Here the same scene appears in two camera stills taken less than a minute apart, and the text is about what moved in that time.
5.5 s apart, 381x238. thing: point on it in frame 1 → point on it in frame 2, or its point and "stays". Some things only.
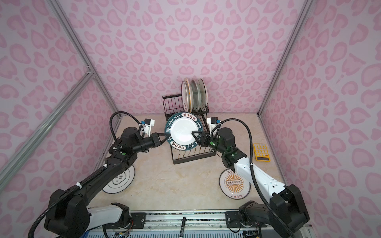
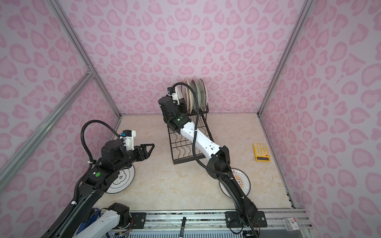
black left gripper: x=156 y=140 → x=146 y=154
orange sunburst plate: x=233 y=186 stays
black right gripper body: x=213 y=142 → x=182 y=107
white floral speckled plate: x=202 y=95 stays
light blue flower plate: x=195 y=95 stays
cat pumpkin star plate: x=188 y=94 stays
